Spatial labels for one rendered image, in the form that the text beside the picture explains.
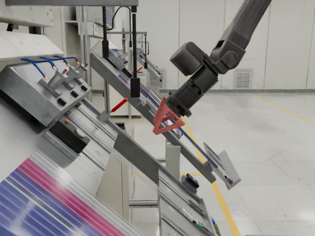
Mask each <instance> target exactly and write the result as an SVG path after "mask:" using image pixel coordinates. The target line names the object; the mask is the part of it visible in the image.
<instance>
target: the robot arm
mask: <svg viewBox="0 0 315 236"><path fill-rule="evenodd" d="M271 1H272V0H244V1H243V3H242V5H241V7H240V8H239V10H238V12H237V14H236V15H235V17H234V19H233V20H232V22H231V23H230V25H229V26H228V27H227V28H226V30H225V31H224V33H223V35H222V36H221V38H220V40H219V41H217V43H216V45H215V46H214V48H213V50H212V52H211V53H210V56H208V55H207V54H206V53H205V52H203V51H202V50H201V49H200V48H199V47H198V46H197V45H196V44H195V43H193V42H186V43H185V44H183V46H181V47H180V48H179V49H178V50H177V51H176V52H175V53H174V54H173V55H172V56H171V58H170V61H171V62H172V63H173V64H174V65H175V66H176V67H177V68H178V69H179V70H180V71H181V72H182V73H183V74H184V75H185V76H188V75H192V74H193V75H192V76H191V77H190V79H188V80H187V81H186V82H185V83H184V84H183V85H182V86H181V87H180V88H179V89H178V90H177V91H176V92H175V93H174V92H173V91H171V92H170V93H169V96H168V97H167V98H166V97H165V96H163V98H162V101H161V103H160V106H159V108H158V110H157V113H156V115H155V117H154V120H153V123H154V124H155V126H154V129H153V133H155V135H158V134H161V133H164V132H167V131H169V130H172V129H175V128H178V127H181V126H184V125H185V122H184V121H183V120H182V119H181V118H180V117H181V116H182V117H184V116H185V115H186V116H187V117H190V116H191V115H192V113H191V111H190V108H191V107H192V106H193V105H194V104H195V103H196V102H198V101H199V100H200V99H201V98H202V97H203V96H204V94H206V93H207V92H208V91H209V90H210V89H211V88H212V87H213V86H214V85H215V84H216V83H217V82H218V81H219V80H218V74H226V73H227V72H228V71H229V70H232V69H234V68H236V67H237V66H238V64H239V63H240V61H241V60H242V58H243V56H244V54H245V53H246V51H245V49H246V47H247V46H248V44H249V42H250V40H251V36H252V34H253V32H254V30H255V29H256V27H257V25H258V23H259V21H260V20H261V18H262V16H263V15H264V13H265V11H266V10H267V8H268V6H269V4H270V3H271ZM203 93H204V94H203ZM165 114H168V116H166V117H164V116H165ZM170 119H173V120H174V121H175V122H176V123H174V124H172V125H169V126H167V127H164V128H162V129H158V128H159V126H160V124H161V123H163V122H165V121H167V120H170Z"/></svg>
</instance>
